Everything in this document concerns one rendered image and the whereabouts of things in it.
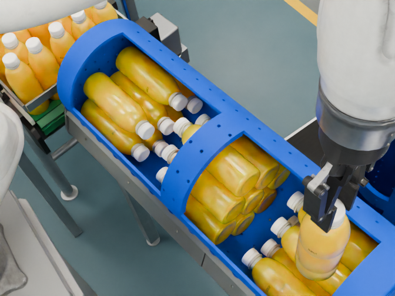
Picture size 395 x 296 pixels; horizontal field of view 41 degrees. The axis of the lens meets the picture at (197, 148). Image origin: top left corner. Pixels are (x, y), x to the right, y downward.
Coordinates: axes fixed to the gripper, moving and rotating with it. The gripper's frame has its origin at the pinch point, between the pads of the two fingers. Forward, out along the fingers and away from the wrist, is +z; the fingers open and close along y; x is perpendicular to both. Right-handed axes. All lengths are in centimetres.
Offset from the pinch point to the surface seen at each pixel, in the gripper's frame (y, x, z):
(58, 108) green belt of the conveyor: -6, 90, 59
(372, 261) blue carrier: 7.1, -6.3, 24.3
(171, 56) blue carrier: 15, 57, 28
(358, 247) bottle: 10.6, -2.1, 31.9
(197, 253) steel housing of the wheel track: -7, 28, 61
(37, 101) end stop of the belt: -10, 90, 51
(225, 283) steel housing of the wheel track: -7, 18, 61
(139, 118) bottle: 1, 53, 35
